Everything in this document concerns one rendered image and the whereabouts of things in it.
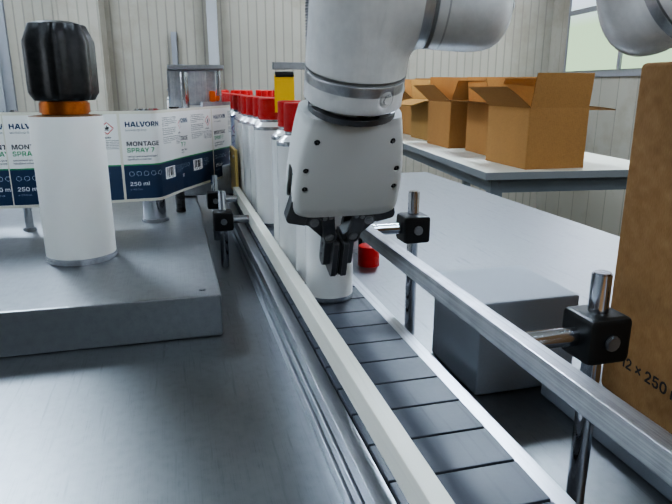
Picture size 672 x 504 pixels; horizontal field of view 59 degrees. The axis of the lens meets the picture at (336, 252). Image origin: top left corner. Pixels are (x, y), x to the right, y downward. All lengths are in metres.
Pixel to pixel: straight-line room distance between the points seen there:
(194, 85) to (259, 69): 3.83
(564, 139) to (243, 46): 3.17
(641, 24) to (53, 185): 0.76
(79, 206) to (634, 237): 0.63
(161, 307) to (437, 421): 0.36
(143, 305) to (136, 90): 4.57
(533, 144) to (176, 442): 2.19
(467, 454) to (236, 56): 4.86
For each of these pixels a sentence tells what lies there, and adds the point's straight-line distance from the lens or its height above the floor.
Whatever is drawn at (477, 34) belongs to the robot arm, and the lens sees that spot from 0.49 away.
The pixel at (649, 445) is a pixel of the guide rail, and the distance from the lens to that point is 0.29.
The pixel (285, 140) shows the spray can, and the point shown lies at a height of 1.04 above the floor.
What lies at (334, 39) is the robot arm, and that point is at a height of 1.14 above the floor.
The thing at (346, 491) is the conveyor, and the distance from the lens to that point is 0.43.
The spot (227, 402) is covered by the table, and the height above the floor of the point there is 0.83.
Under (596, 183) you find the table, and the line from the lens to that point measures 2.70.
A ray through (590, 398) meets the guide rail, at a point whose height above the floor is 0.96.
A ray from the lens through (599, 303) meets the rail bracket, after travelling 0.40.
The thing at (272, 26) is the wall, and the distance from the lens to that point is 5.17.
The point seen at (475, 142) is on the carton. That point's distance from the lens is 3.13.
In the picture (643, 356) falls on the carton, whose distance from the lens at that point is 0.53.
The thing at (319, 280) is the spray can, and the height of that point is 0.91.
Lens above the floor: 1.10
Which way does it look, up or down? 15 degrees down
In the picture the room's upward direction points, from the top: straight up
